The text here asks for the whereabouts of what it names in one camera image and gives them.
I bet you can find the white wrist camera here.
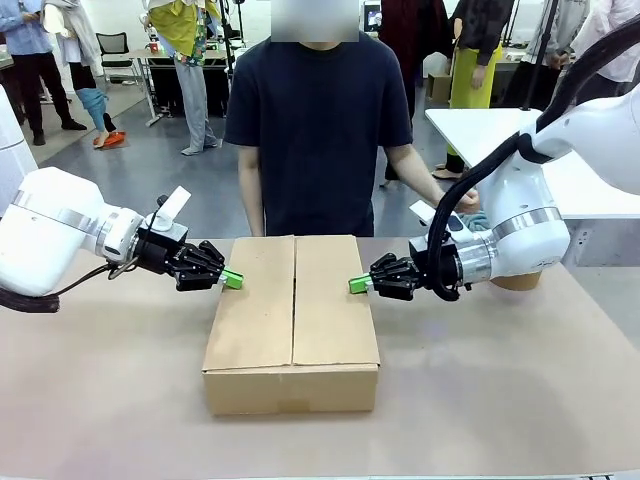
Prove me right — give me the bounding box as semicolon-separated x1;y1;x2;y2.
137;187;193;247
408;201;476;261

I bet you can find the white side table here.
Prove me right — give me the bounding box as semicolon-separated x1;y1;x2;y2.
424;107;640;266

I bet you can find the black left arm cable sleeve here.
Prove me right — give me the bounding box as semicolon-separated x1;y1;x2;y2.
0;259;144;315

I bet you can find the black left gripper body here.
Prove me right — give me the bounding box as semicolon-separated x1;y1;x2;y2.
133;227;206;291

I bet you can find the black arm cable sleeve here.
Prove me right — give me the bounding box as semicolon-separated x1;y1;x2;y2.
427;14;640;302
0;259;144;315

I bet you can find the person's left forearm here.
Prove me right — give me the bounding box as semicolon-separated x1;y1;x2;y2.
384;144;449;207

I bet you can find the desk with dark panel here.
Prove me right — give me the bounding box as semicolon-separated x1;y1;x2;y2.
129;47;236;124

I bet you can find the black mesh office chair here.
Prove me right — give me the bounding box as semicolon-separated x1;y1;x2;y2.
94;32;134;86

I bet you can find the figure in dark red coat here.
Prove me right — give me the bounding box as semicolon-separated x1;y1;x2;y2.
378;0;454;189

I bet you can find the person in black t-shirt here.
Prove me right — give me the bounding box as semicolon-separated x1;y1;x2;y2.
223;0;414;239

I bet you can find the black slanted stand pole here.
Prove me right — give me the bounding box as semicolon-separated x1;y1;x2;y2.
522;0;561;111

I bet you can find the brown packing tape roll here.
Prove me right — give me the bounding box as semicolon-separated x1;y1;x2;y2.
492;272;544;292

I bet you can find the person in grey hoodie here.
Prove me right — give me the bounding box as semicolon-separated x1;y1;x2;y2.
514;0;591;111

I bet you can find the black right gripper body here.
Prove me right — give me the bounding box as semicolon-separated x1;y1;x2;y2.
409;243;474;302

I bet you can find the teal cloth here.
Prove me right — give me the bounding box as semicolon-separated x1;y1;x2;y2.
459;209;489;234

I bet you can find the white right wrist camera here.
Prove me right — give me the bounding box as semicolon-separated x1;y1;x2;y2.
408;201;476;261

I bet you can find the small cardboard box on floor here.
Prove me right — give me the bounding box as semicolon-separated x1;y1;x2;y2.
425;72;454;104

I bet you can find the black tripod pole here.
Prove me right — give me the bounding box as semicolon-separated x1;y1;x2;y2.
222;0;239;81

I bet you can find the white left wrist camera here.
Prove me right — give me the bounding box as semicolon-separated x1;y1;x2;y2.
137;187;193;247

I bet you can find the large cardboard box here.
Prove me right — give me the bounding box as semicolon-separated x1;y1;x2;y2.
201;234;381;416

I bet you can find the figure in yellow apron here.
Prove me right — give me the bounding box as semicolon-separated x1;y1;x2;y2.
432;0;506;181

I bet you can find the black right arm cable sleeve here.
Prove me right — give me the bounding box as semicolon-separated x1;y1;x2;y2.
427;14;640;302

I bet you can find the person's right forearm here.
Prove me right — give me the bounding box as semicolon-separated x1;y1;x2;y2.
237;147;267;237

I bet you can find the person in pale pink shirt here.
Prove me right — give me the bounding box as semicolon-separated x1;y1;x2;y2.
569;0;640;96

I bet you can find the person's left hand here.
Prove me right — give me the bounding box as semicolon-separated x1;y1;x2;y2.
439;192;482;217

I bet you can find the person in light blue shirt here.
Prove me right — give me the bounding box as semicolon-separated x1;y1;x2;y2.
0;0;89;146

